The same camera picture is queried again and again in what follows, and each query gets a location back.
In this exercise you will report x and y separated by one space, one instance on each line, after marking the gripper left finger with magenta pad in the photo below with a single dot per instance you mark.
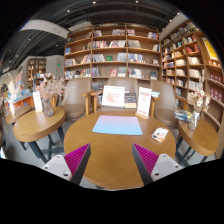
70 167

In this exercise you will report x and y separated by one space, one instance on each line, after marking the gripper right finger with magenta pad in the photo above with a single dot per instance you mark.
152 166

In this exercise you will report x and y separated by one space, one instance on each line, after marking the white orange computer mouse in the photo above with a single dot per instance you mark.
160 134

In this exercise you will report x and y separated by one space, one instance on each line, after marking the pink blue gradient mouse pad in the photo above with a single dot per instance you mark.
119 125

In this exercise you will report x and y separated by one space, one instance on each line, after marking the round wooden left table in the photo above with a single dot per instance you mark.
35 125

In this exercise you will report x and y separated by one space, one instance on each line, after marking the white red text sign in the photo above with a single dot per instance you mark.
144 102

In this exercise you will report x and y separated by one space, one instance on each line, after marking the round wooden right table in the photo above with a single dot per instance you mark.
203 140

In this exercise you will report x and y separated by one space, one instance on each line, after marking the stack of books right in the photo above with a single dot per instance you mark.
182 114

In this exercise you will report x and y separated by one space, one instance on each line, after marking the right brown armchair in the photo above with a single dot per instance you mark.
165 107

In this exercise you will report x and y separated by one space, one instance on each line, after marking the brown armchair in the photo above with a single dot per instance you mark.
76 101
165 107
130 85

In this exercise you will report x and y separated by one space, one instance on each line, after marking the left brown armchair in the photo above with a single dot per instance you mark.
76 101

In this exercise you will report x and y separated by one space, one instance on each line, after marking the small white sign left table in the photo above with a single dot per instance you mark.
37 102

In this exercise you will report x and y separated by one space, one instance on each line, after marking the dark book on stand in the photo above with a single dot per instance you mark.
130 100

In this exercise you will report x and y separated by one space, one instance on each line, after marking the far left small round table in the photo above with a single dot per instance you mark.
19 112

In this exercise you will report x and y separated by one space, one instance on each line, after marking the white framed picture sign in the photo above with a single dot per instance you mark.
113 96

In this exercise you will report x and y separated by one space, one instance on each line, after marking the glass vase with dried flowers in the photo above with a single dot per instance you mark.
200 101

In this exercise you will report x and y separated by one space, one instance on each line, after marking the middle brown armchair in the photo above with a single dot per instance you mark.
130 85

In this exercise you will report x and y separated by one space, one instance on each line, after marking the vase with dried pink flowers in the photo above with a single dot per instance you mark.
47 90

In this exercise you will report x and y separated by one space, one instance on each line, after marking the far left wooden bookshelf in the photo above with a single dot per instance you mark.
36 68

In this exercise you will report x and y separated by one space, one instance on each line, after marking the large wooden back bookshelf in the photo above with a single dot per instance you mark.
114 50

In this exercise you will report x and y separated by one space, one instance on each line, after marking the wooden right wall bookshelf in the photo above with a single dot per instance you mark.
188 56

